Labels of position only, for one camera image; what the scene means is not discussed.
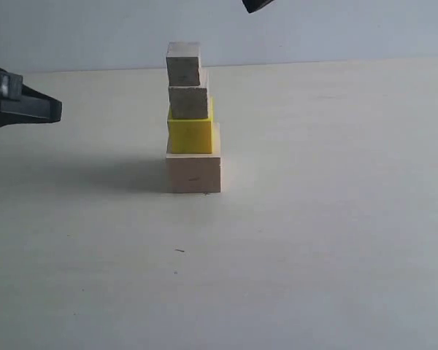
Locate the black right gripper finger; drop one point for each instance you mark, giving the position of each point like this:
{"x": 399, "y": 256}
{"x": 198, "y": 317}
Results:
{"x": 255, "y": 5}

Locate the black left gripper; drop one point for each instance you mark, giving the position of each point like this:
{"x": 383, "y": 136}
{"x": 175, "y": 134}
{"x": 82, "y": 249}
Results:
{"x": 24, "y": 105}

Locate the small wooden cube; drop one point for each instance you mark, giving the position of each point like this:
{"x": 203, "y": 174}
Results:
{"x": 183, "y": 62}

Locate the medium wooden cube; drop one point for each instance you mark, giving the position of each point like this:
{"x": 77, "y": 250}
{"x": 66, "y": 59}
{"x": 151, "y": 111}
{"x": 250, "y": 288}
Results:
{"x": 191, "y": 102}

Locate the yellow block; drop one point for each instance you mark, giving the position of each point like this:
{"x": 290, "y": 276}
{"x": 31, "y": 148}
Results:
{"x": 193, "y": 136}

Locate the large wooden cube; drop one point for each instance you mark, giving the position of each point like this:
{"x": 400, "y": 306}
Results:
{"x": 196, "y": 173}

